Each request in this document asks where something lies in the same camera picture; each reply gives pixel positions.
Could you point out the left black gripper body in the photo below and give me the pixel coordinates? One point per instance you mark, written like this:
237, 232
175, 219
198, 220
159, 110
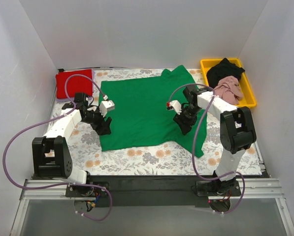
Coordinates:
100, 122

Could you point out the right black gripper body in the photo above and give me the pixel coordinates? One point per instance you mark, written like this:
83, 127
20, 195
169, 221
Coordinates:
183, 120

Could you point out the green t shirt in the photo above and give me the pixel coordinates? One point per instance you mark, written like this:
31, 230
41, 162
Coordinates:
140, 117

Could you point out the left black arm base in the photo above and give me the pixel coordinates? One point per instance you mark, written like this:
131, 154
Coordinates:
88, 198

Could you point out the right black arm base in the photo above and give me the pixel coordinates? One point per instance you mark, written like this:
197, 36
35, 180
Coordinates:
219, 192

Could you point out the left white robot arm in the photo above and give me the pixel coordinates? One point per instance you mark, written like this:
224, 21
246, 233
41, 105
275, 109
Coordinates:
51, 156

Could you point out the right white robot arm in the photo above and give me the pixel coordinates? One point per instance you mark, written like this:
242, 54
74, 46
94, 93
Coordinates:
237, 131

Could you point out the red folded t shirt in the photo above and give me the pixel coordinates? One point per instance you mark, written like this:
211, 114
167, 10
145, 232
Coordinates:
63, 83

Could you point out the floral patterned table mat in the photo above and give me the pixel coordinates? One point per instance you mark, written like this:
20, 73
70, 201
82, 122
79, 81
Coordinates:
165, 159

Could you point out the pink crumpled t shirt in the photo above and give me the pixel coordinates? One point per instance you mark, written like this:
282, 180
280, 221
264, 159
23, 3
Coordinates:
229, 90

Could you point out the black crumpled t shirt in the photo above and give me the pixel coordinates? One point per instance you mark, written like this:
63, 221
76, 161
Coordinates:
223, 69

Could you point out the yellow plastic bin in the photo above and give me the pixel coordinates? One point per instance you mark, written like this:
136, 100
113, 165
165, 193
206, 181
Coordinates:
248, 99

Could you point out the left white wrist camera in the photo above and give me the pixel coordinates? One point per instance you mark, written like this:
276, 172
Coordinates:
106, 106

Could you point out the aluminium frame rail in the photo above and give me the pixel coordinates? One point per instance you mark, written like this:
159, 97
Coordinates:
152, 206

